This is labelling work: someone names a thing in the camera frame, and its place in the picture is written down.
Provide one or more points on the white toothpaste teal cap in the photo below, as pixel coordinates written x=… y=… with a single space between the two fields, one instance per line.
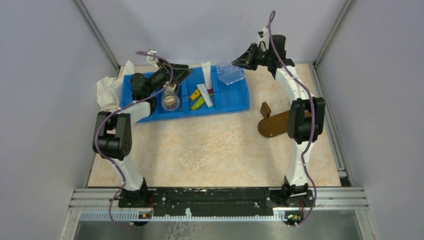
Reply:
x=206 y=95

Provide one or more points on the aluminium frame rail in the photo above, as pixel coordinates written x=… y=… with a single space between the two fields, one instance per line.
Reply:
x=100 y=204

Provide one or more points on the clear textured oval tray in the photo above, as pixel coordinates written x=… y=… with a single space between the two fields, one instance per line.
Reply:
x=209 y=152

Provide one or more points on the blue divided plastic bin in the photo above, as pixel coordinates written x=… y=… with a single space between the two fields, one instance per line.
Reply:
x=226 y=98

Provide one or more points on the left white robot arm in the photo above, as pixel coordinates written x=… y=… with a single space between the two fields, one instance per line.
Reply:
x=112 y=138

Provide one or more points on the clear glass cup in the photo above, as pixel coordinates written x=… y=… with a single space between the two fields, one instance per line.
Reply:
x=170 y=101

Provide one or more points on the yellow green tube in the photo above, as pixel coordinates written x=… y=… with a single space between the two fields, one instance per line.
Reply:
x=197 y=104

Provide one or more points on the brown wooden tray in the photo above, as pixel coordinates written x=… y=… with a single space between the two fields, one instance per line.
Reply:
x=275 y=124

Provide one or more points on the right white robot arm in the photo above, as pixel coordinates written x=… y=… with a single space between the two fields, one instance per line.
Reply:
x=297 y=180

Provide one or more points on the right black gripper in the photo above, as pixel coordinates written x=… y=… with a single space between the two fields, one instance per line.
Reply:
x=246 y=60

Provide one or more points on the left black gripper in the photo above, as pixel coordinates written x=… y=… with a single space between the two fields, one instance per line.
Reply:
x=181 y=71

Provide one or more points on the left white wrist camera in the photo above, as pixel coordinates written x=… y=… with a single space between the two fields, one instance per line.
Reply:
x=151 y=58

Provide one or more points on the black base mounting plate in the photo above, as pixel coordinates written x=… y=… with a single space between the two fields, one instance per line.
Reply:
x=208 y=202

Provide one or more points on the white crumpled cloth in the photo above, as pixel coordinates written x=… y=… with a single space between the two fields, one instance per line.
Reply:
x=109 y=89

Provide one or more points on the tall white toothpaste tube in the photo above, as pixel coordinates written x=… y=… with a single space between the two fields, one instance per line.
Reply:
x=206 y=70

